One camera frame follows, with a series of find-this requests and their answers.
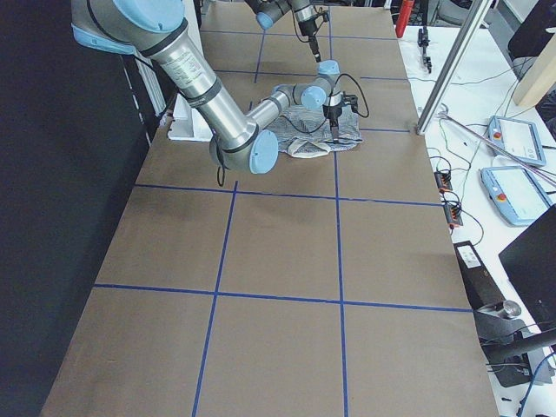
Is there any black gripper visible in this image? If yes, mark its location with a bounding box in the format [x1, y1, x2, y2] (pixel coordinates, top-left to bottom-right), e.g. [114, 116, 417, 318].
[324, 106, 342, 143]
[300, 19, 321, 62]

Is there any blue white striped polo shirt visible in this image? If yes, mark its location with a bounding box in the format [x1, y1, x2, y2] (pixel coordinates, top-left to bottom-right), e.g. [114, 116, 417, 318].
[267, 105, 363, 159]

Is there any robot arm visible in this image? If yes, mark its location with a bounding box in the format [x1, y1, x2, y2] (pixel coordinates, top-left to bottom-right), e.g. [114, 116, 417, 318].
[244, 0, 329, 63]
[71, 0, 344, 174]

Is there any red cylinder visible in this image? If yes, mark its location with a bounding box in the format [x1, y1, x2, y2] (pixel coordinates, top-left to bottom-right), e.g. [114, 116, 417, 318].
[395, 0, 414, 38]

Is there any black tripod stick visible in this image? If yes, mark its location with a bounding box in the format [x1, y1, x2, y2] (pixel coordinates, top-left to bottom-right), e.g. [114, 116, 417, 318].
[418, 0, 433, 74]

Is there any blue teach pendant far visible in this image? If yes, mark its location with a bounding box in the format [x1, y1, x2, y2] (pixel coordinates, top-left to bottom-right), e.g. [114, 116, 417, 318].
[487, 116, 546, 167]

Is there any blue teach pendant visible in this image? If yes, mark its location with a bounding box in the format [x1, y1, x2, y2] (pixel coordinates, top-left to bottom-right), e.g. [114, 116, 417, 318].
[487, 116, 546, 167]
[480, 166, 553, 227]

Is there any blue teach pendant near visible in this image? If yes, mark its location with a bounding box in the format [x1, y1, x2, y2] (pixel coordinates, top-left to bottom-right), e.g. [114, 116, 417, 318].
[480, 166, 553, 227]

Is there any white reacher grabber stick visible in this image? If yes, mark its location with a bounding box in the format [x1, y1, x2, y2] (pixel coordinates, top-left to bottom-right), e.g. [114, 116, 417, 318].
[436, 104, 555, 187]

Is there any black box with label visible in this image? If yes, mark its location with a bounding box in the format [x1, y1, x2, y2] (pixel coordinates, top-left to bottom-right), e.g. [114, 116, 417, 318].
[453, 241, 505, 310]

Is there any black monitor corner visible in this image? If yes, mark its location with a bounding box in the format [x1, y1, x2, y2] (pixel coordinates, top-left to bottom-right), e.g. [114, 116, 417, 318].
[499, 206, 556, 330]

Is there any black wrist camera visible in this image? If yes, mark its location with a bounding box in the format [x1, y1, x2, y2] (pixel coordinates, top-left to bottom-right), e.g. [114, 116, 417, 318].
[317, 8, 329, 23]
[343, 94, 359, 114]

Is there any white pedestal column base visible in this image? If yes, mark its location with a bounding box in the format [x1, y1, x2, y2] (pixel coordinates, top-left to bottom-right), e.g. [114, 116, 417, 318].
[168, 91, 213, 142]

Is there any aluminium frame post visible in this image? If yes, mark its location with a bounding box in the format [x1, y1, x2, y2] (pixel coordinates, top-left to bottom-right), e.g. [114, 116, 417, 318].
[415, 0, 492, 135]

